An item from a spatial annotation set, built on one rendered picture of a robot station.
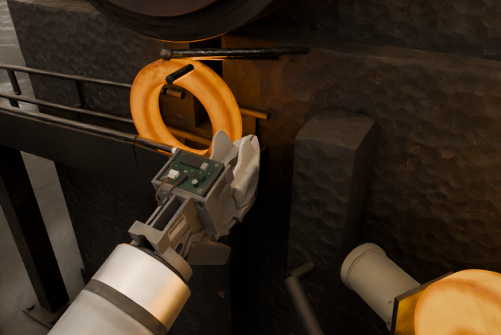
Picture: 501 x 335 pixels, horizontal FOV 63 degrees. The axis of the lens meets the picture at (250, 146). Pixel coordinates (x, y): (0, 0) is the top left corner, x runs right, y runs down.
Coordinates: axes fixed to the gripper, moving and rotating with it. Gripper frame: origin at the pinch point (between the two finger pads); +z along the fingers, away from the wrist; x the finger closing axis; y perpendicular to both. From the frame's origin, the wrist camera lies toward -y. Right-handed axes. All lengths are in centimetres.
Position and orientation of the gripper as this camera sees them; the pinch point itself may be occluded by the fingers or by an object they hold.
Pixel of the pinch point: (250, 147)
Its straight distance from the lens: 55.0
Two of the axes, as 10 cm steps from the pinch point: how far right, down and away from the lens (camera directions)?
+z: 4.7, -6.9, 5.6
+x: -8.7, -2.5, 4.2
